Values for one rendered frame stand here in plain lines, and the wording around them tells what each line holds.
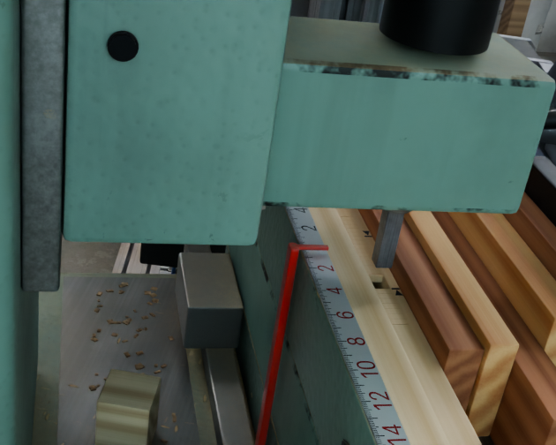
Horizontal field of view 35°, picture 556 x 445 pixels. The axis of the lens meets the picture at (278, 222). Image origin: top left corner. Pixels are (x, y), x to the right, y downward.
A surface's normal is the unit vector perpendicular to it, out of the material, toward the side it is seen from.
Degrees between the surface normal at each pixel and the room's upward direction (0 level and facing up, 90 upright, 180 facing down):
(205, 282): 0
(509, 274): 90
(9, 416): 90
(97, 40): 90
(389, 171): 90
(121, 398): 0
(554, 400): 0
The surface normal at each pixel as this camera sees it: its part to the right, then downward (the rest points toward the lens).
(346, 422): -0.97, -0.03
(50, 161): 0.18, 0.50
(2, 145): 0.82, 0.37
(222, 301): 0.14, -0.87
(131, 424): -0.10, 0.47
